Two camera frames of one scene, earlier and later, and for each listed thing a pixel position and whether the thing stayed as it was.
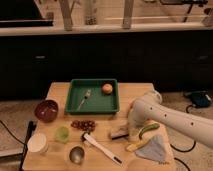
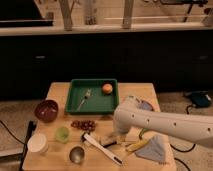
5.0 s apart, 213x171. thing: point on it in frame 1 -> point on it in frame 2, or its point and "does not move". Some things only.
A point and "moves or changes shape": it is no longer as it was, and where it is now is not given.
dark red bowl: x=46 y=111 does not move
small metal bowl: x=77 y=154 does not move
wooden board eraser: x=119 y=133 moves or changes shape
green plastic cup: x=62 y=134 does not move
